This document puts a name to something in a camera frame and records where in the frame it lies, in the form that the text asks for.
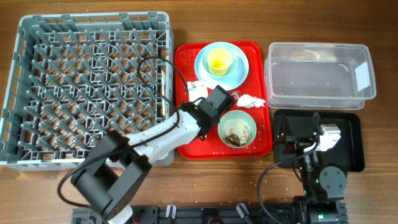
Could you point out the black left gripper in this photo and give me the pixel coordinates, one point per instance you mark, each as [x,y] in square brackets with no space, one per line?
[217,120]

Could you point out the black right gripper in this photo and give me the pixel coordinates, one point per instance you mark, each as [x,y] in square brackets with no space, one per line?
[298,144]

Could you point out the red snack wrapper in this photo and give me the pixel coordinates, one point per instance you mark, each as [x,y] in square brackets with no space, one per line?
[236,95]

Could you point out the white tissue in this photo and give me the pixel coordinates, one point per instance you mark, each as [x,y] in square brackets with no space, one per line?
[248,101]

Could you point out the white plastic spoon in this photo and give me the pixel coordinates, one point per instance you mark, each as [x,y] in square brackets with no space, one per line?
[163,93]

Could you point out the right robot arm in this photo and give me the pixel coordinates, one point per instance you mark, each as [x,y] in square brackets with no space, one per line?
[323,185]

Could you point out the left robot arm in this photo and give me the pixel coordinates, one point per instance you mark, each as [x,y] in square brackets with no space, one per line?
[112,173]

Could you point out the grey dishwasher rack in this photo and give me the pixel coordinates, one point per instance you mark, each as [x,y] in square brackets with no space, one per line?
[74,77]

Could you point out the black tray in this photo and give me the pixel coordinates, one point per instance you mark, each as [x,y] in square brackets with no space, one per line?
[348,152]

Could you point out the green bowl with leftovers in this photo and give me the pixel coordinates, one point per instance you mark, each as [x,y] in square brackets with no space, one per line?
[237,129]

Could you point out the light blue plate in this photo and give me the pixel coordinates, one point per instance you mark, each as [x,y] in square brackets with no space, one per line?
[232,81]

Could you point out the red plastic tray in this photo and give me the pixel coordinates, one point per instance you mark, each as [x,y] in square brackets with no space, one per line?
[213,147]

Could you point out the yellow plastic cup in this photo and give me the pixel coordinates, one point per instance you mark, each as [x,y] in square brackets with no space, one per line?
[219,61]

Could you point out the clear plastic bin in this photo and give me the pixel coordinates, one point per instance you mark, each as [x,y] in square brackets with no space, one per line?
[319,76]

